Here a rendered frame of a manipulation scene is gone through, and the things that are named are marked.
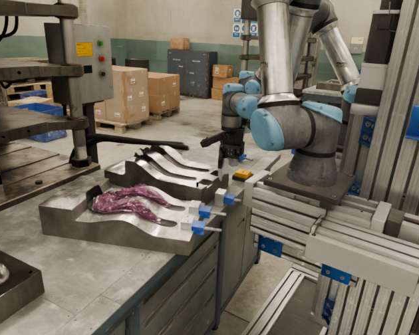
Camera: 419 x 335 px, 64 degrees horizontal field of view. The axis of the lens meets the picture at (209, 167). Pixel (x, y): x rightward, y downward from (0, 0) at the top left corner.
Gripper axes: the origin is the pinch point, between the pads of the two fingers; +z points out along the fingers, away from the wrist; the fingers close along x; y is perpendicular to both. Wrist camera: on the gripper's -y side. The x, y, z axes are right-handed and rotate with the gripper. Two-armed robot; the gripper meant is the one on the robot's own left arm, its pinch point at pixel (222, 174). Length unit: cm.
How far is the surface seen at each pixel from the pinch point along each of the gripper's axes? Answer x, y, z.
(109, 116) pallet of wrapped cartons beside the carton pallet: 318, -279, 78
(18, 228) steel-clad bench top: -46, -58, 13
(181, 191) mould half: -7.5, -14.1, 6.9
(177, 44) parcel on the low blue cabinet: 683, -327, -21
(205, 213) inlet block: -21.0, 0.7, 6.6
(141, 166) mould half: -4.3, -33.7, 1.0
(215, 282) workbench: 7, -2, 60
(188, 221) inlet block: -31.7, -1.2, 4.3
